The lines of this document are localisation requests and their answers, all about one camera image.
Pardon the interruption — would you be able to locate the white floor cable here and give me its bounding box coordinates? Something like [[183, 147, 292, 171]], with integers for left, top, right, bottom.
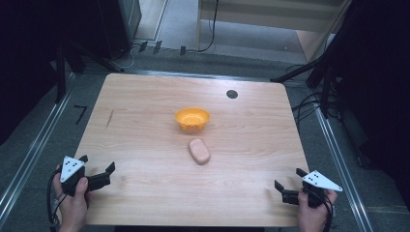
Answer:
[[119, 43, 143, 71]]

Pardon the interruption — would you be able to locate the black metal stand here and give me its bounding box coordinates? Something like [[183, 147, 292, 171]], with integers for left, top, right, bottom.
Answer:
[[54, 38, 85, 104]]

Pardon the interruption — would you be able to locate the metal floor rail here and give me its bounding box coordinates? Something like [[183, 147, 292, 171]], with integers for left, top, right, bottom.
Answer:
[[127, 69, 273, 83], [0, 72, 77, 220], [312, 105, 375, 232]]

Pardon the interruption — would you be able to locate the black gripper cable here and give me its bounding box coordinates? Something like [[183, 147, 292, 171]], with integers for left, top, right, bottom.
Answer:
[[304, 188, 335, 232], [45, 167, 68, 228]]

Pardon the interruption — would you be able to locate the bundle of black floor cables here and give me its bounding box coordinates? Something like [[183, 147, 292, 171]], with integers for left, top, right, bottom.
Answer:
[[284, 63, 342, 133]]

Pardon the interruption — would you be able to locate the pink oval soap bar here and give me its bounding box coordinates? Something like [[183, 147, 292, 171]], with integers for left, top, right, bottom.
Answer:
[[188, 138, 212, 165]]

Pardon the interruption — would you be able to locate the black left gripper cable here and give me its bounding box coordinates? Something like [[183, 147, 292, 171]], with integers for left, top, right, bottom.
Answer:
[[45, 167, 68, 228]]

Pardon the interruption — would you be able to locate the black tripod stand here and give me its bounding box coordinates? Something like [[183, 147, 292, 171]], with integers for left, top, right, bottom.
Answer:
[[270, 42, 342, 119]]

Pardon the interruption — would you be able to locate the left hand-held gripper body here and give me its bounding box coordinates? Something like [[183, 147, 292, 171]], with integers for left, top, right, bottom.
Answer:
[[60, 156, 99, 197]]

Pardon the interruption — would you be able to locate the black hanging cable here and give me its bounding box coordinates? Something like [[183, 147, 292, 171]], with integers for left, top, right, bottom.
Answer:
[[194, 0, 220, 54]]

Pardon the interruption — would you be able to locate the person's left hand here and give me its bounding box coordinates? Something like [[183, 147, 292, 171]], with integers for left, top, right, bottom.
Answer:
[[52, 176, 90, 232]]

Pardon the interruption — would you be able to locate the light wooden shelf unit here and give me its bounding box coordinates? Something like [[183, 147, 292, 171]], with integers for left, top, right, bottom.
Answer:
[[195, 0, 353, 64]]

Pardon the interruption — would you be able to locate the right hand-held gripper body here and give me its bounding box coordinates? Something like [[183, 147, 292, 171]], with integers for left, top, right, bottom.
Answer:
[[298, 169, 343, 209]]

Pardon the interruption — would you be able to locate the dark cabinet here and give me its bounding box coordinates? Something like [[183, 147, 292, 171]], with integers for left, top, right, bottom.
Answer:
[[95, 0, 143, 61]]

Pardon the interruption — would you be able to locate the yellow plastic bowl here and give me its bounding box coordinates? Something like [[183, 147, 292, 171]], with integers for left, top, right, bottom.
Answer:
[[174, 107, 212, 131]]

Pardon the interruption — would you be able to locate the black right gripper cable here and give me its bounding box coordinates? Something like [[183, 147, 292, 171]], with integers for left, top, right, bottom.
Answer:
[[304, 188, 335, 232]]

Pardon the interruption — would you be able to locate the person's right hand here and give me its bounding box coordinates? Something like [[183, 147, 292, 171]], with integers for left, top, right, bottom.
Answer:
[[296, 188, 338, 232]]

